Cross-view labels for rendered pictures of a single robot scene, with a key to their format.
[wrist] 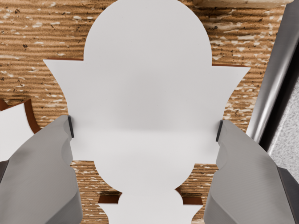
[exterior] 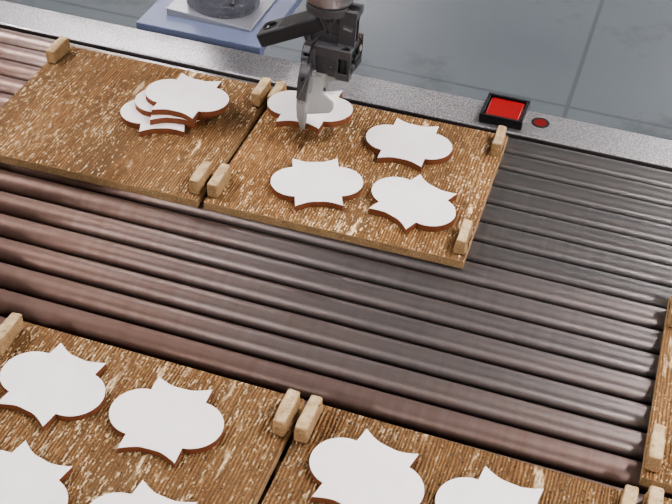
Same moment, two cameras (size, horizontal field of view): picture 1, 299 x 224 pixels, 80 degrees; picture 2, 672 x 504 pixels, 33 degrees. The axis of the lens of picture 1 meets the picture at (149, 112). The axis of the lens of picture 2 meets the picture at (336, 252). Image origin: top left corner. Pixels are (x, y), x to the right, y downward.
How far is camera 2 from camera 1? 1.86 m
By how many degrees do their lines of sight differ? 61
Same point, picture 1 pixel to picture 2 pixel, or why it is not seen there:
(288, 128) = (361, 96)
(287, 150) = (378, 97)
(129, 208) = (387, 145)
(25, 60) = (273, 158)
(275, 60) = not seen: hidden behind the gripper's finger
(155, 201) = (384, 134)
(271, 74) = not seen: hidden behind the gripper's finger
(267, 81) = not seen: hidden behind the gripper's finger
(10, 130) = (304, 167)
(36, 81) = (284, 159)
